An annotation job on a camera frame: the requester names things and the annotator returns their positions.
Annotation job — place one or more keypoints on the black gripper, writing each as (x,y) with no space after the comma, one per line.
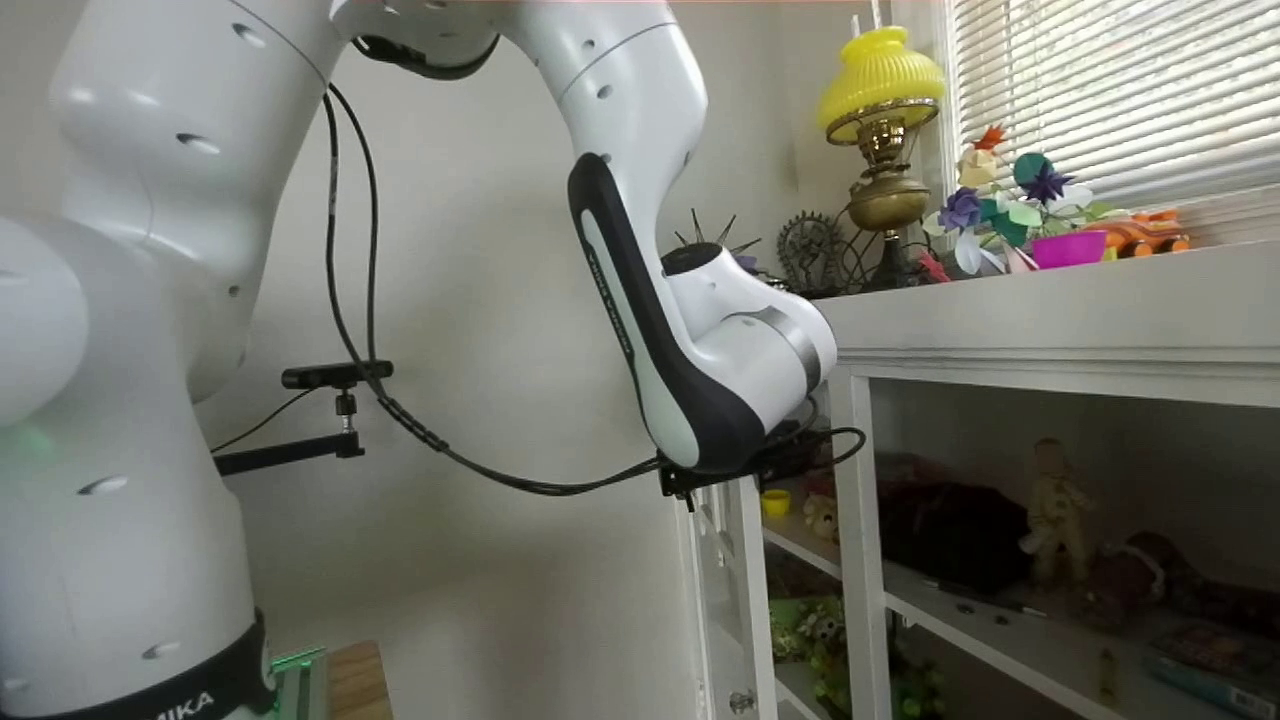
(798,477)

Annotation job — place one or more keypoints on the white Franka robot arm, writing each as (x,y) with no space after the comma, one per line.
(121,403)

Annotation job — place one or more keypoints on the cream plush toy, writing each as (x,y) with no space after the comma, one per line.
(820,515)

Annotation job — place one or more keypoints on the metal starburst ornament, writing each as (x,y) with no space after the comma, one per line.
(692,224)

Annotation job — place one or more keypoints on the white orange rooster toy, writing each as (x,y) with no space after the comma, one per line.
(987,160)

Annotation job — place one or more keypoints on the white window blind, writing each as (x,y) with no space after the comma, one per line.
(1135,83)

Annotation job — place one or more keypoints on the teal purple pompom toy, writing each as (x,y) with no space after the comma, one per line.
(1046,180)

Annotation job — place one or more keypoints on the brown football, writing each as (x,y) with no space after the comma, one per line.
(1125,580)

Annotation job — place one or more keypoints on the purple flower toy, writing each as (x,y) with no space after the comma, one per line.
(961,211)

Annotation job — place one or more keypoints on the pink plastic cup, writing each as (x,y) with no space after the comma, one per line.
(1068,249)

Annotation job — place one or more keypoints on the black cloth bag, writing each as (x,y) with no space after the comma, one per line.
(954,534)

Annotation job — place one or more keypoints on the teal edged game stack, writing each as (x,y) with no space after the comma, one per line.
(1215,682)

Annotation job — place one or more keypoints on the green toy box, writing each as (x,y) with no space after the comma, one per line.
(805,641)

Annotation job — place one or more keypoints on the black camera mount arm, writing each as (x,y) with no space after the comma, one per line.
(284,452)

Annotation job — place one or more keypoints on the white built-in cupboard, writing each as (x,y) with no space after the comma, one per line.
(1066,324)

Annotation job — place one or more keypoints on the dark metal gear ornament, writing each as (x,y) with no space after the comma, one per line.
(814,252)

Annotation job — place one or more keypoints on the white glass cupboard door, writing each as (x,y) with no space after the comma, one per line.
(759,615)

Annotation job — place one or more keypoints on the black stereo camera bar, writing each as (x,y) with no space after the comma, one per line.
(334,373)

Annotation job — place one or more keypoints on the small red toy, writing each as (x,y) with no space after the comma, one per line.
(933,267)

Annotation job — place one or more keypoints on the green white toy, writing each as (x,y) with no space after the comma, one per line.
(1000,232)

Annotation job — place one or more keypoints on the wooden table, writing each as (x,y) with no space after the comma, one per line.
(360,686)

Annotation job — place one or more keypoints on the small yellow cup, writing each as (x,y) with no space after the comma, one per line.
(778,505)

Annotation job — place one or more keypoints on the small yellow bottle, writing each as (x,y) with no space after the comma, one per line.
(1109,679)

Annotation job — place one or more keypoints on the green leafy toy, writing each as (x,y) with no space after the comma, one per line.
(915,682)

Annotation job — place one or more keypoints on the orange plastic toy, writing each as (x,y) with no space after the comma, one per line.
(1147,238)

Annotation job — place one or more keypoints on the yellow shade oil lamp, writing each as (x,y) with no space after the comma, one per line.
(880,83)

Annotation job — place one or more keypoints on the tan figurine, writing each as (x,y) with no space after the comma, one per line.
(1063,515)

